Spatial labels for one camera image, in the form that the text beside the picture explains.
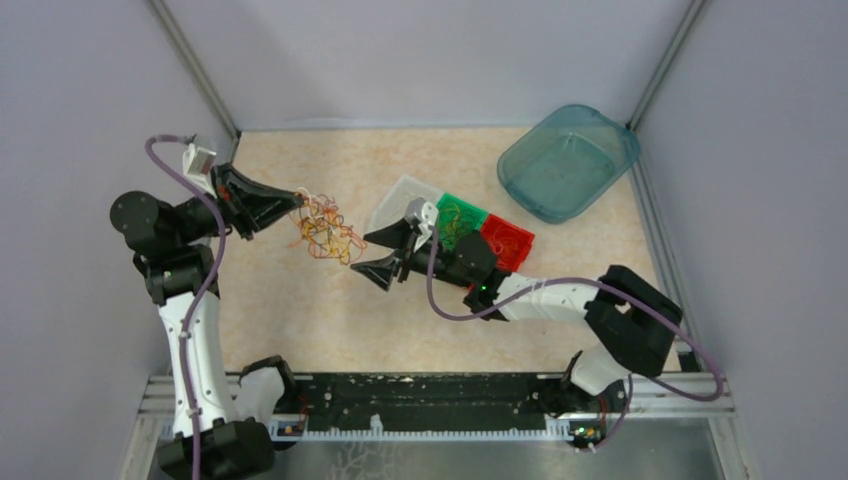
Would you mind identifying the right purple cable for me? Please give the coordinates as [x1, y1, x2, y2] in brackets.
[425, 225, 727, 453]

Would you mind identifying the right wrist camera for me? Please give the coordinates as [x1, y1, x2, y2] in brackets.
[403, 197, 439, 251]

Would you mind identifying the white plastic bin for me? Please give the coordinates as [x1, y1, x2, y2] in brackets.
[366, 174, 445, 232]

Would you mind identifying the red cable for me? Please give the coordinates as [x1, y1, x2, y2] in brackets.
[490, 226, 528, 263]

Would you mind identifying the teal transparent tub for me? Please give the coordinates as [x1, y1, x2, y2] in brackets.
[497, 104, 641, 224]

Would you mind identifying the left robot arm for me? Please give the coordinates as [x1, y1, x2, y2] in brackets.
[109, 165, 304, 479]

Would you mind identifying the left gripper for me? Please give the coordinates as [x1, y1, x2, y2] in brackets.
[174, 162, 304, 245]

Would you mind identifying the purple cable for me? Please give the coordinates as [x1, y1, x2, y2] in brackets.
[144, 135, 229, 480]
[425, 225, 727, 453]

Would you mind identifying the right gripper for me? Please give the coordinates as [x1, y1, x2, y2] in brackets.
[351, 217, 474, 292]

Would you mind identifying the cable bundle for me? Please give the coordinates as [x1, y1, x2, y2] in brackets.
[286, 188, 368, 268]

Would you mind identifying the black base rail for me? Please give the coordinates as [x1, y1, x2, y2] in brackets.
[235, 370, 631, 433]

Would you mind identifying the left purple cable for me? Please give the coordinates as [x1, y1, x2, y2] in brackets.
[144, 135, 229, 480]

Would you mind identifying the red plastic bin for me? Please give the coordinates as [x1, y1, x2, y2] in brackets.
[478, 214, 535, 272]

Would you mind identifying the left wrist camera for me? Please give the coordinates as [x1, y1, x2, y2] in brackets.
[182, 142, 217, 195]

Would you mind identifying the green plastic bin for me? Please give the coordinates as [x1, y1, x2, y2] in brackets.
[436, 193, 489, 250]

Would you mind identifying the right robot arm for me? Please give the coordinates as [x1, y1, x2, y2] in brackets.
[351, 220, 682, 412]

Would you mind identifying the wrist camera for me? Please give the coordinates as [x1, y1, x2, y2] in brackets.
[182, 142, 217, 195]
[403, 197, 439, 251]

